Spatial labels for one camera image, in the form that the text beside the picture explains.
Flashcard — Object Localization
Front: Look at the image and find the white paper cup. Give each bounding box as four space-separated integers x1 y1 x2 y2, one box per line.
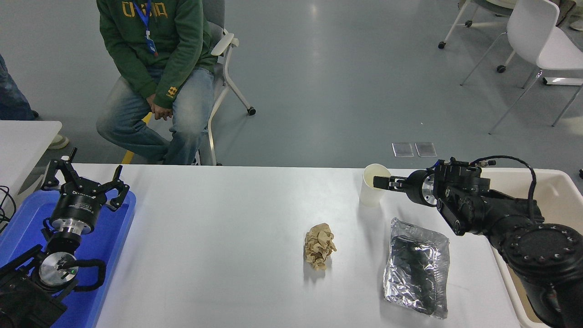
359 163 392 208

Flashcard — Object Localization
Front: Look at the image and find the large pale plastic bin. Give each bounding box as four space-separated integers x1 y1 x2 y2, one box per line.
483 168 583 328

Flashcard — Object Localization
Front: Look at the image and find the crumpled tan paper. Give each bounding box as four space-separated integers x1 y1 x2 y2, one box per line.
304 223 338 271

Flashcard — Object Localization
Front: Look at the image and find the black cable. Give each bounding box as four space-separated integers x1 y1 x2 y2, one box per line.
0 184 18 233

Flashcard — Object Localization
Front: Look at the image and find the seated person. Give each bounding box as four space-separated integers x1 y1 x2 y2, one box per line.
96 0 218 165

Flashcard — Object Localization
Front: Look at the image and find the white-framed chair on casters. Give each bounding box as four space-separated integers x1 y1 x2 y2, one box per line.
436 0 520 74

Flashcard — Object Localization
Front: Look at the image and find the blue plastic tray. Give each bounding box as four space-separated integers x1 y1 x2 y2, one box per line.
0 189 137 328

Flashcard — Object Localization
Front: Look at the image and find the white plastic chair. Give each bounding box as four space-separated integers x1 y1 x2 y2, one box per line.
460 0 583 135

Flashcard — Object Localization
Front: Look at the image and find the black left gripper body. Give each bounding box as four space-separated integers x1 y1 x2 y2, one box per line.
50 181 108 229

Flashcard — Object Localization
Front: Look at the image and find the silver foil tray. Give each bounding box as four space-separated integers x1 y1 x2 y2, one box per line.
383 217 450 319

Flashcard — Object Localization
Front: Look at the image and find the seated person's left hand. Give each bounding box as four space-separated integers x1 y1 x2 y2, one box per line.
152 103 174 122

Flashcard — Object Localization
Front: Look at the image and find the gray chair with white armrest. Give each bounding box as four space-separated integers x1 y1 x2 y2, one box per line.
109 0 257 166

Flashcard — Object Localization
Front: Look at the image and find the white side table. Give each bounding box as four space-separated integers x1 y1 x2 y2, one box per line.
0 121 63 194

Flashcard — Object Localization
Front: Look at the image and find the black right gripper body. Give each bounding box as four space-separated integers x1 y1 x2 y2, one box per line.
404 169 428 206

